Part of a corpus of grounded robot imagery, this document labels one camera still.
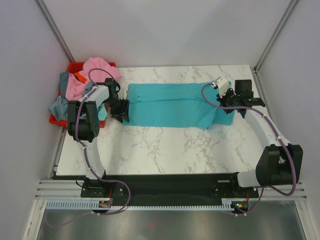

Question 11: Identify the white slotted cable duct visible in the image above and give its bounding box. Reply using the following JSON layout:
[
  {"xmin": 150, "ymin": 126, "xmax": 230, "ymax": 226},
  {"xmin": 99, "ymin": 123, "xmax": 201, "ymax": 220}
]
[{"xmin": 45, "ymin": 198, "xmax": 248, "ymax": 211}]

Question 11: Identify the left corner frame post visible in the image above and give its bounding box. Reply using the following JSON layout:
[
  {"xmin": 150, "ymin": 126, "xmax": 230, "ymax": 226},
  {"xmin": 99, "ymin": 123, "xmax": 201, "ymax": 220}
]
[{"xmin": 34, "ymin": 0, "xmax": 75, "ymax": 63}]

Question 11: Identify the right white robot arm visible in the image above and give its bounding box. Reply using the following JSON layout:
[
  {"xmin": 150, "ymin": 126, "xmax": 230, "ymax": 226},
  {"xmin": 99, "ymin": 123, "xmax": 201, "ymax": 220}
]
[{"xmin": 214, "ymin": 78, "xmax": 303, "ymax": 197}]

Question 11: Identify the red plastic bin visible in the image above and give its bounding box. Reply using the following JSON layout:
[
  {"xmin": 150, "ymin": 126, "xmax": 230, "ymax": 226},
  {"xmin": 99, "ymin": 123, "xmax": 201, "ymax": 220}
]
[{"xmin": 49, "ymin": 57, "xmax": 121, "ymax": 128}]

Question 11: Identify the grey t shirt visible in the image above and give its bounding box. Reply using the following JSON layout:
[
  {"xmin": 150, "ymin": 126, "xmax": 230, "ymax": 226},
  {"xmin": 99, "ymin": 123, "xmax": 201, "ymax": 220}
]
[{"xmin": 47, "ymin": 71, "xmax": 106, "ymax": 122}]

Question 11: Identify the aluminium extrusion rail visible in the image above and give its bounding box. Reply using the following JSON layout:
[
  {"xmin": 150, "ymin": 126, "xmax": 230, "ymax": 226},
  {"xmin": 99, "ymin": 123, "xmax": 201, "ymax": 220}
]
[{"xmin": 35, "ymin": 180, "xmax": 307, "ymax": 201}]

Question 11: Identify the corner frame post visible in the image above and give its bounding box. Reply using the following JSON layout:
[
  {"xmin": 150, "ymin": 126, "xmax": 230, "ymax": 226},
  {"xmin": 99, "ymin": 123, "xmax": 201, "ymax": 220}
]
[
  {"xmin": 34, "ymin": 0, "xmax": 75, "ymax": 63},
  {"xmin": 252, "ymin": 0, "xmax": 300, "ymax": 75}
]

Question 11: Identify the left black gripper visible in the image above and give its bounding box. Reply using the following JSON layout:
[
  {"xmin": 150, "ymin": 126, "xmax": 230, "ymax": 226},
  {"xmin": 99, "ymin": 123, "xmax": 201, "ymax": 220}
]
[{"xmin": 103, "ymin": 96, "xmax": 130, "ymax": 124}]

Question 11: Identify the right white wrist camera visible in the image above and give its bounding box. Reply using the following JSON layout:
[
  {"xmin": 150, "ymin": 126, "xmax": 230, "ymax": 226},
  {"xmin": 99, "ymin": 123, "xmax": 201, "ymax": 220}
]
[{"xmin": 213, "ymin": 77, "xmax": 231, "ymax": 98}]

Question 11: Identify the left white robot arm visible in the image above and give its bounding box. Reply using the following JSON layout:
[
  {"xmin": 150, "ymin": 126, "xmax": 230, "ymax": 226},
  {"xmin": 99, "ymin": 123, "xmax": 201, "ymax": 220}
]
[{"xmin": 67, "ymin": 78, "xmax": 130, "ymax": 197}]

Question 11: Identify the right corner frame post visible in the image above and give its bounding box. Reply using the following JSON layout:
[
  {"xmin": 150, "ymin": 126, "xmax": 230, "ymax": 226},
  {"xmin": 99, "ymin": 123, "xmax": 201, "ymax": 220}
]
[{"xmin": 252, "ymin": 0, "xmax": 300, "ymax": 75}]

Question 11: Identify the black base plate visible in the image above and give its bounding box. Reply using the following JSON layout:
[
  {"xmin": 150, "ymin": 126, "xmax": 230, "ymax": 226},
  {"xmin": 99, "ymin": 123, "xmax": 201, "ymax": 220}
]
[{"xmin": 53, "ymin": 173, "xmax": 259, "ymax": 205}]

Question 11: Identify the teal t shirt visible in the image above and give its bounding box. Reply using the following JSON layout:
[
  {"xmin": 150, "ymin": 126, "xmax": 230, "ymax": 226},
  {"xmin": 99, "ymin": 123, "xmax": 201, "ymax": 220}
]
[{"xmin": 123, "ymin": 82, "xmax": 235, "ymax": 129}]

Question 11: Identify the pink t shirt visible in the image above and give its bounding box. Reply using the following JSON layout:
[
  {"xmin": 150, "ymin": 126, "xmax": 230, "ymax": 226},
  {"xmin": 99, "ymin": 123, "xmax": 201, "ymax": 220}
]
[{"xmin": 65, "ymin": 57, "xmax": 122, "ymax": 101}]

